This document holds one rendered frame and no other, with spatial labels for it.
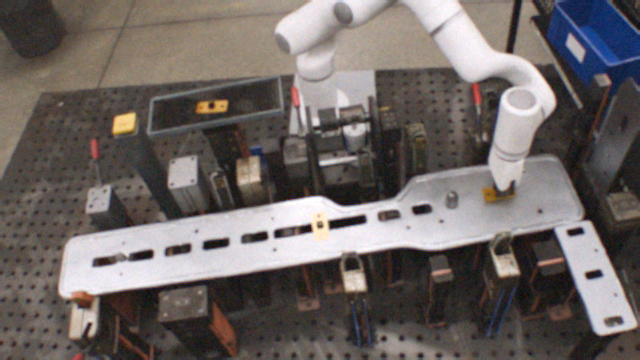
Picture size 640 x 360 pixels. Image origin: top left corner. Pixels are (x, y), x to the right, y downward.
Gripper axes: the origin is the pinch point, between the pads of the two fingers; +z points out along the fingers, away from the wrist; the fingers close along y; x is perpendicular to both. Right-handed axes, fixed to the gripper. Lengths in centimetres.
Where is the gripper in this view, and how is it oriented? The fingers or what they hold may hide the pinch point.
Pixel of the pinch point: (500, 187)
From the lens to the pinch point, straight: 145.2
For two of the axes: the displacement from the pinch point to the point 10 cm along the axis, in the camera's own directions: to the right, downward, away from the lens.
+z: 1.2, 5.9, 8.0
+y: 1.2, 7.9, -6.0
